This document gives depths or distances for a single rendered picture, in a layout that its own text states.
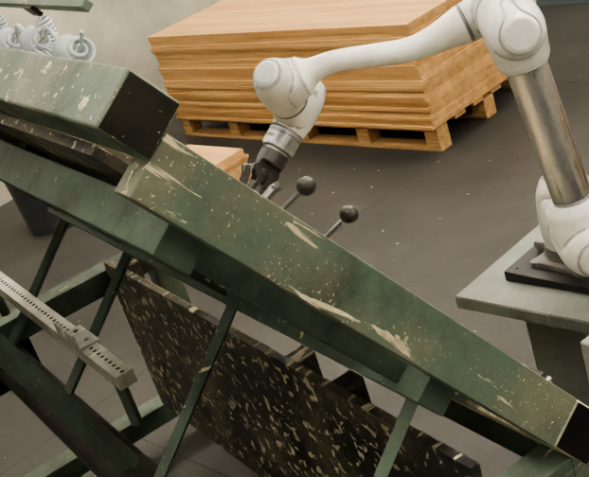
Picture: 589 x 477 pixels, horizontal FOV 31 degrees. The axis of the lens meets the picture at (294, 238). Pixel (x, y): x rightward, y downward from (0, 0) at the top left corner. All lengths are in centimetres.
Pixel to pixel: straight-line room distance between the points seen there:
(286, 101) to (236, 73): 454
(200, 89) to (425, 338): 570
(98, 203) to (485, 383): 80
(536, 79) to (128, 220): 116
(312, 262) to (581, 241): 110
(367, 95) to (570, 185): 370
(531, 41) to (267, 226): 100
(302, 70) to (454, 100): 370
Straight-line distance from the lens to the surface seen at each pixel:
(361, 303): 182
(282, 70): 253
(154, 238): 168
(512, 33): 247
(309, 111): 268
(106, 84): 157
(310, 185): 196
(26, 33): 241
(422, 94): 601
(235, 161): 587
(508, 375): 210
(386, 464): 213
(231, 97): 725
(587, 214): 271
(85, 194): 197
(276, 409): 307
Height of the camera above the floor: 223
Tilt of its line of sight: 24 degrees down
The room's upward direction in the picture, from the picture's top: 18 degrees counter-clockwise
